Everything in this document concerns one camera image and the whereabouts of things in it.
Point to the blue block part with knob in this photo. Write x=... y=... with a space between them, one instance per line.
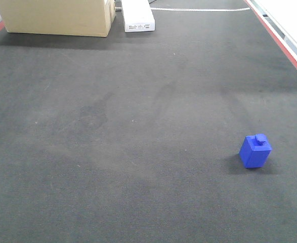
x=255 y=150

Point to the long white carton box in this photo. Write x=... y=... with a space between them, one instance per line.
x=137 y=16

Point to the large cardboard box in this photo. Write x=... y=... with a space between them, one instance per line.
x=79 y=18

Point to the white conveyor side rail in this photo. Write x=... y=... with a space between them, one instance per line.
x=280 y=20

